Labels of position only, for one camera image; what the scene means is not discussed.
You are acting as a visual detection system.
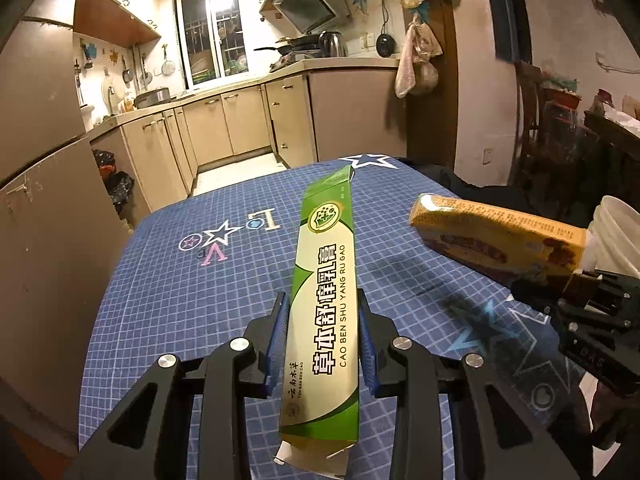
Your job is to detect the blue star printed tablecloth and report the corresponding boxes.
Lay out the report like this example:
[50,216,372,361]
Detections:
[77,154,601,480]

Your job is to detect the wall cabinet with wooden underside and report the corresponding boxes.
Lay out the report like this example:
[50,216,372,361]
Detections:
[75,0,164,47]

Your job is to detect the barred kitchen window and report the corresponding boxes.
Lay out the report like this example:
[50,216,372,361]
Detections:
[172,0,261,91]

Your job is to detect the brown door frame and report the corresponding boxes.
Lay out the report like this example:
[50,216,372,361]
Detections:
[392,0,464,172]

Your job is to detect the brown bread packet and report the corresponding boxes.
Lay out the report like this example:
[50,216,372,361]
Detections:
[409,192,590,282]

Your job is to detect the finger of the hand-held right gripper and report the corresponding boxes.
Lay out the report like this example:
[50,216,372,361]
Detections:
[562,267,627,312]
[507,275,568,314]

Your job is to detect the black wok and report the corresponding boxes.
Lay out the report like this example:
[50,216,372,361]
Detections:
[254,35,321,57]

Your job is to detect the gas stove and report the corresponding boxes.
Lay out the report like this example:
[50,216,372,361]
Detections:
[270,55,321,72]

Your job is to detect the round white cutting board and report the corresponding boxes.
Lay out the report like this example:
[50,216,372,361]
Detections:
[101,77,121,116]

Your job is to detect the white plastic bucket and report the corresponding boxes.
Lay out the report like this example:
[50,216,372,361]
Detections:
[582,195,640,282]

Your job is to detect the beige refrigerator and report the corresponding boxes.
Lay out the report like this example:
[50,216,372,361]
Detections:
[0,15,134,457]

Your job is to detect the red basket with greens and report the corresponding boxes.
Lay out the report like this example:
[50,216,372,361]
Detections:
[542,80,584,111]

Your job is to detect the wooden chair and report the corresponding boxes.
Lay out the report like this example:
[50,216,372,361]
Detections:
[512,60,566,202]

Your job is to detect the green and cream carton box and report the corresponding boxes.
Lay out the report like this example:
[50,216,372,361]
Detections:
[272,164,362,477]

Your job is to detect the steel kettle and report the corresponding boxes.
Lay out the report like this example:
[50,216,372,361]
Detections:
[318,31,350,59]

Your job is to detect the pink hanging towel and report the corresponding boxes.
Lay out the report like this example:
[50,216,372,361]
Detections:
[394,22,419,100]

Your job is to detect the small black hanging pan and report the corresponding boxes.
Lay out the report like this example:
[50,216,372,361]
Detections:
[376,2,396,60]

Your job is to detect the dark wooden side table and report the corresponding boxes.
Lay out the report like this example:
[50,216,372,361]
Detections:
[582,110,640,202]

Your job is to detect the grey cooking pot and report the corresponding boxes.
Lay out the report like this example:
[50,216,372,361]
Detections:
[134,87,173,110]

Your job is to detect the beige kitchen base cabinets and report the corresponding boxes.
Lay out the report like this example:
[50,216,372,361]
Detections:
[87,57,409,217]

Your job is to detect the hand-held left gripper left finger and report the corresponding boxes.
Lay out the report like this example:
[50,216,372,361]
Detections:
[62,291,290,480]

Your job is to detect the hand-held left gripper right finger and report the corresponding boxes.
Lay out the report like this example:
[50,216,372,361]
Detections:
[357,289,581,480]

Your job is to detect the black trash bag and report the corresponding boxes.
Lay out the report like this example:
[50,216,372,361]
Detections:
[106,171,136,221]
[92,149,117,179]

